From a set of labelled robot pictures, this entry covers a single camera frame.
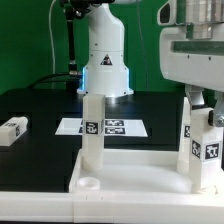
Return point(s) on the white desk top tray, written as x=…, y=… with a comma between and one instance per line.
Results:
x=121, y=170

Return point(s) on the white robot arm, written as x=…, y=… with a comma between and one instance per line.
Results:
x=105, y=72

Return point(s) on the white front fence rail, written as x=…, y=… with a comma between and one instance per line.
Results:
x=109, y=207

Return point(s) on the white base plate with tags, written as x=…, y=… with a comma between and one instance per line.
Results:
x=113, y=127

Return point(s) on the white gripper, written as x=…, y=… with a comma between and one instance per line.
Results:
x=195, y=63

